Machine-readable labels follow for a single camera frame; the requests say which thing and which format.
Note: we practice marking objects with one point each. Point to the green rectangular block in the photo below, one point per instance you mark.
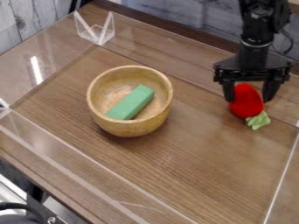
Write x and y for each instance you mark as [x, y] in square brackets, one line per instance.
[132, 103]

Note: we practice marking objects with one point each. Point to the black equipment lower left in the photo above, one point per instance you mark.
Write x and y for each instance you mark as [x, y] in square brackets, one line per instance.
[25, 211]

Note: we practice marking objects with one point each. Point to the red plush strawberry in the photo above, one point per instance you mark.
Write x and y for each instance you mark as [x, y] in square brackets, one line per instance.
[247, 106]

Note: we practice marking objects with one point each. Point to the clear acrylic tray wall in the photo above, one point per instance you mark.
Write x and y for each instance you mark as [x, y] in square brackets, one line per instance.
[203, 170]

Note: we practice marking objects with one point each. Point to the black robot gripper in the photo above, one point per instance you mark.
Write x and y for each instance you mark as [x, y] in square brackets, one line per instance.
[272, 73]

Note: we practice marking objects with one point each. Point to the clear acrylic corner bracket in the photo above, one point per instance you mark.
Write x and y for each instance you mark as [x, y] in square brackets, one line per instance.
[96, 34]

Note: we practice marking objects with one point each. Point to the wooden bowl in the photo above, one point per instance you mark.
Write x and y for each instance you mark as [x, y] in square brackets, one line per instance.
[110, 86]

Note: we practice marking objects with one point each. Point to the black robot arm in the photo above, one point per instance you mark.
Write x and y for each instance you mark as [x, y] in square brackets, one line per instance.
[253, 64]

